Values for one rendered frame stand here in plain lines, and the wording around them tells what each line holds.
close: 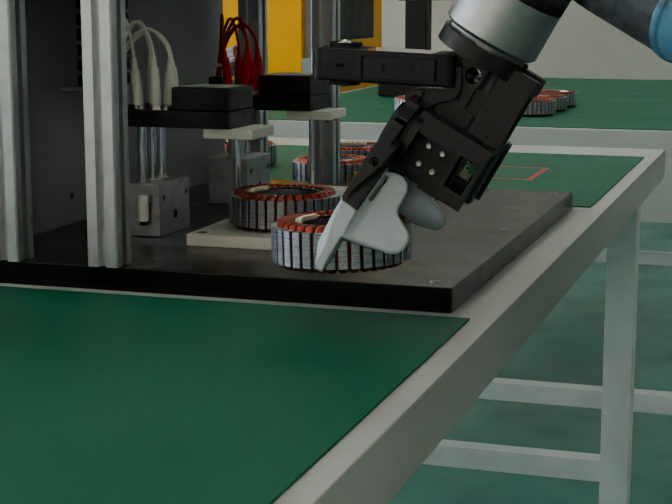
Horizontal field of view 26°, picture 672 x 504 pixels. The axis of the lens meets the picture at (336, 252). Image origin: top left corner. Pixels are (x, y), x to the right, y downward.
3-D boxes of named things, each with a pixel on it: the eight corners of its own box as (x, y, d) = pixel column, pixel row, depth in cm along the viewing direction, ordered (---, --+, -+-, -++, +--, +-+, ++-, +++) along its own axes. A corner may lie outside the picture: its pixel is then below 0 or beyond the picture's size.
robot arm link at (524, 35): (461, -34, 105) (487, -32, 113) (430, 22, 107) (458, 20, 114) (549, 19, 104) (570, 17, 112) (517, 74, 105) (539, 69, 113)
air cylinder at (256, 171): (271, 197, 176) (271, 151, 175) (248, 205, 169) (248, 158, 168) (232, 195, 178) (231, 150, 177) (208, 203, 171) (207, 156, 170)
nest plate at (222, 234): (377, 230, 151) (377, 218, 151) (332, 254, 137) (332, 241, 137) (243, 223, 156) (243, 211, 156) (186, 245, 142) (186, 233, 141)
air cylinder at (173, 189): (190, 226, 154) (190, 174, 153) (161, 237, 147) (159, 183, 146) (147, 224, 155) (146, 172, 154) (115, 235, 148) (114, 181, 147)
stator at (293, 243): (428, 253, 120) (427, 208, 119) (388, 278, 109) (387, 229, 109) (300, 249, 123) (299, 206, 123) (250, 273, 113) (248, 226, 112)
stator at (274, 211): (357, 220, 149) (357, 184, 149) (314, 237, 139) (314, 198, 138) (258, 214, 153) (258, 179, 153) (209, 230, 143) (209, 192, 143)
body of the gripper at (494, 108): (451, 220, 109) (534, 81, 105) (357, 160, 110) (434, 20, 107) (476, 206, 116) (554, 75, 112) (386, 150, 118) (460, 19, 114)
